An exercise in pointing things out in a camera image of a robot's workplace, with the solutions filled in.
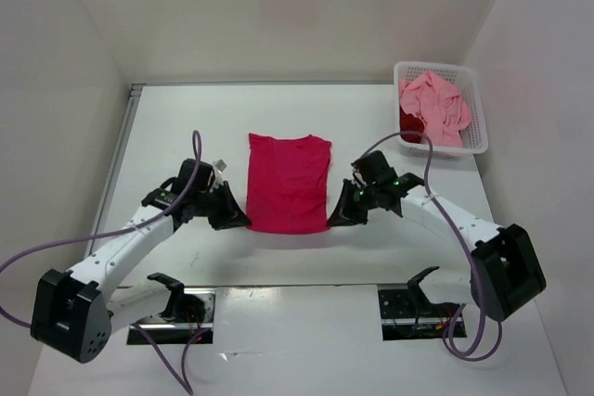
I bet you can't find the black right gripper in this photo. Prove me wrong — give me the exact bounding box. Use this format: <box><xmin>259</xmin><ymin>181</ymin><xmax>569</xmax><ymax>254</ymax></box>
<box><xmin>327</xmin><ymin>177</ymin><xmax>380</xmax><ymax>225</ymax></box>

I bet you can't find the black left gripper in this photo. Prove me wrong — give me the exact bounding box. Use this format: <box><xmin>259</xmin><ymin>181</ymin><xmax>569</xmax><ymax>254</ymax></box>
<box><xmin>193</xmin><ymin>180</ymin><xmax>252</xmax><ymax>230</ymax></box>

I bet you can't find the magenta t shirt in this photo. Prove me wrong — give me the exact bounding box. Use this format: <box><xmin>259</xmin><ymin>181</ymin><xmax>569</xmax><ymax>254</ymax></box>
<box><xmin>246</xmin><ymin>134</ymin><xmax>332</xmax><ymax>235</ymax></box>

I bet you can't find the light pink t shirt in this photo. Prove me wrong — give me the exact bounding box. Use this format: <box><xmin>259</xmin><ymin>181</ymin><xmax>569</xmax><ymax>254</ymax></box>
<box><xmin>398</xmin><ymin>70</ymin><xmax>472</xmax><ymax>147</ymax></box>

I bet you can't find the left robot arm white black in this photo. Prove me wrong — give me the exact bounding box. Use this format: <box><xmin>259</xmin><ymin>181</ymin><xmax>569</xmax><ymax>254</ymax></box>
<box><xmin>30</xmin><ymin>159</ymin><xmax>251</xmax><ymax>364</ymax></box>

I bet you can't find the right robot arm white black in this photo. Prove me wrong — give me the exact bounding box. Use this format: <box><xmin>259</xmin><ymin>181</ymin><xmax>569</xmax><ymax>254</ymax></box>
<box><xmin>327</xmin><ymin>150</ymin><xmax>547</xmax><ymax>322</ymax></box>

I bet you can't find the dark red t shirt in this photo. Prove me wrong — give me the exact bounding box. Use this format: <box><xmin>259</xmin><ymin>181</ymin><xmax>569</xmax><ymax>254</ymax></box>
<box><xmin>399</xmin><ymin>109</ymin><xmax>424</xmax><ymax>144</ymax></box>

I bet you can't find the white plastic laundry basket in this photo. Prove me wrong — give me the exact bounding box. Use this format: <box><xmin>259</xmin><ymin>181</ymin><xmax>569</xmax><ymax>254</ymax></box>
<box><xmin>394</xmin><ymin>61</ymin><xmax>488</xmax><ymax>158</ymax></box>

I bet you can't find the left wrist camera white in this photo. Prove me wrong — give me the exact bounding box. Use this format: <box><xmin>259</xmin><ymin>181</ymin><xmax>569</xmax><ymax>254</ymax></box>
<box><xmin>212</xmin><ymin>160</ymin><xmax>227</xmax><ymax>185</ymax></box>

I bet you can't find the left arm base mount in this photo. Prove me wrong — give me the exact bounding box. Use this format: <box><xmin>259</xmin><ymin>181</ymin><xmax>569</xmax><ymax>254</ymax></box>
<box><xmin>137</xmin><ymin>287</ymin><xmax>217</xmax><ymax>345</ymax></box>

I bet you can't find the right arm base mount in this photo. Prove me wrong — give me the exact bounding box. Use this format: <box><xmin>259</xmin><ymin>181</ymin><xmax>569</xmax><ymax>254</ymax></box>
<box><xmin>377</xmin><ymin>285</ymin><xmax>458</xmax><ymax>341</ymax></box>

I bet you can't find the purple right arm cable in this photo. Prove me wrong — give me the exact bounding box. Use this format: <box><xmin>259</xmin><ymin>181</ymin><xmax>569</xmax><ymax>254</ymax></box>
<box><xmin>359</xmin><ymin>131</ymin><xmax>505</xmax><ymax>364</ymax></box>

